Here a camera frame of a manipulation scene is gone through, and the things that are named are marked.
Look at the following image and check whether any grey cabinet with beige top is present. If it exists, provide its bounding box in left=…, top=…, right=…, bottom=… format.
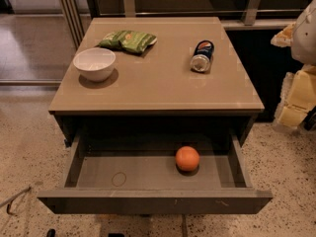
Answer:
left=49, top=17, right=264, bottom=140

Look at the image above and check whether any green chip bag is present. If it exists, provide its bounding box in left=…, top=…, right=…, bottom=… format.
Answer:
left=99, top=30, right=157, bottom=54

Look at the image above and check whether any blue pepsi can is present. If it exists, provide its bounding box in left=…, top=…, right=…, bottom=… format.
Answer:
left=191, top=40, right=214, bottom=73

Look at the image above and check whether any white bowl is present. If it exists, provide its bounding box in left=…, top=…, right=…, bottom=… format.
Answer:
left=73, top=47, right=116, bottom=82

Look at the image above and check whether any metal railing frame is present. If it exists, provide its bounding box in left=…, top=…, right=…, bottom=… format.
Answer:
left=59, top=0, right=312, bottom=44

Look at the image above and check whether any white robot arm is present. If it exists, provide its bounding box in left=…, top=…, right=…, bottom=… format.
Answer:
left=271, top=0, right=316, bottom=129

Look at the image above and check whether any open grey top drawer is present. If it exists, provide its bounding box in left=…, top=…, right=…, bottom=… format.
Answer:
left=38, top=130, right=273, bottom=214

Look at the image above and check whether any orange fruit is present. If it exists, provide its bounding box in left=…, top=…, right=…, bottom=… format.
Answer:
left=176, top=146, right=199, bottom=172

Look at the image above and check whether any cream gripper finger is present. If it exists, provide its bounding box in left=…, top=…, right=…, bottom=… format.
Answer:
left=275, top=65, right=316, bottom=128
left=271, top=23, right=294, bottom=47

